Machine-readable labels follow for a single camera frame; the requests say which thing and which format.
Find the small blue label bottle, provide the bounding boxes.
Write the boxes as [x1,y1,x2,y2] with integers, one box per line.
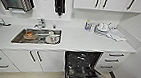
[83,19,92,32]

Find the black soap dispenser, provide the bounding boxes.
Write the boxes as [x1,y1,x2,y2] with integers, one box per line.
[52,0,67,18]

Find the stainless steel dishwasher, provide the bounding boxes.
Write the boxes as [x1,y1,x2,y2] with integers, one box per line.
[62,49,117,78]

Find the white sink base cabinet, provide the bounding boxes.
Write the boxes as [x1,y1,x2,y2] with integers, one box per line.
[0,44,68,78]

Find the white wall cabinet several doors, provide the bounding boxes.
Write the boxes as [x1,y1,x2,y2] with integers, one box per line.
[72,0,141,16]

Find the white wall outlet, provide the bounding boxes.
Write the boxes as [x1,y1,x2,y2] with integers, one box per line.
[70,11,76,19]

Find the white mug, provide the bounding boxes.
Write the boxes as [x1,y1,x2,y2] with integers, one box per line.
[44,31,61,45]

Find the orange brown dish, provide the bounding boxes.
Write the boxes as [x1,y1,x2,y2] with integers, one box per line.
[22,30,39,41]

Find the small clear glass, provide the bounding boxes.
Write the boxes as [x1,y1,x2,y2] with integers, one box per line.
[89,23,96,33]

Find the chrome faucet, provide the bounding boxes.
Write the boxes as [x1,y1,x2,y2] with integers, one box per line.
[32,16,47,30]

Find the steel sink basin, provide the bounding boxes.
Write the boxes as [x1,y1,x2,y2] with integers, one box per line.
[10,24,63,48]

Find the small chrome sink knob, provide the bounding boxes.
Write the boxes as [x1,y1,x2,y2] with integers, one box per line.
[51,22,58,30]

